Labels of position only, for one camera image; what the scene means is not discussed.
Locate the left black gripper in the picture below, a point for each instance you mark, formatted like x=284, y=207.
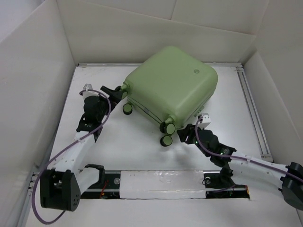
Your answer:
x=115, y=96

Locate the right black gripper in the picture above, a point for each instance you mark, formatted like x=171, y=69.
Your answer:
x=189, y=130

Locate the light green suitcase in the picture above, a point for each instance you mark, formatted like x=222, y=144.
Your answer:
x=171, y=87

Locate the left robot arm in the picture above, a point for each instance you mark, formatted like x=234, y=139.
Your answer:
x=62, y=185

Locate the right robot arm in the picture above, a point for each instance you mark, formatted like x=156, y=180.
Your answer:
x=240, y=169

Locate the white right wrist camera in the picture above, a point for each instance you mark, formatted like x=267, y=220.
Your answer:
x=203, y=120

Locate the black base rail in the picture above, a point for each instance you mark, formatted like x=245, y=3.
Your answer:
x=165, y=185

